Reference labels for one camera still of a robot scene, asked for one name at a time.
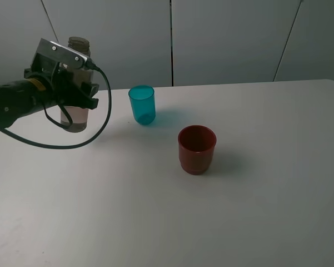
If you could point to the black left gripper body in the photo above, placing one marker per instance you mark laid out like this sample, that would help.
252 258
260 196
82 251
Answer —
54 83

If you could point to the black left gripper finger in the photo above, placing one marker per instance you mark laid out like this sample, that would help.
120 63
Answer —
90 89
81 100

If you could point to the brown translucent water bottle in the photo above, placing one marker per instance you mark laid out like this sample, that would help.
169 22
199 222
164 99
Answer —
79 115

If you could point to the teal translucent plastic cup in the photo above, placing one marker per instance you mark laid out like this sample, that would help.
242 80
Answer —
143 104

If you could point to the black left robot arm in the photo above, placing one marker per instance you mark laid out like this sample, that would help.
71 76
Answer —
19 99

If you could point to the red plastic cup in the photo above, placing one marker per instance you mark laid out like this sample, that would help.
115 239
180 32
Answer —
196 145

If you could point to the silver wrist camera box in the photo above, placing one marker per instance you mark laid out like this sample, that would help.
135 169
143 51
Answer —
65 55

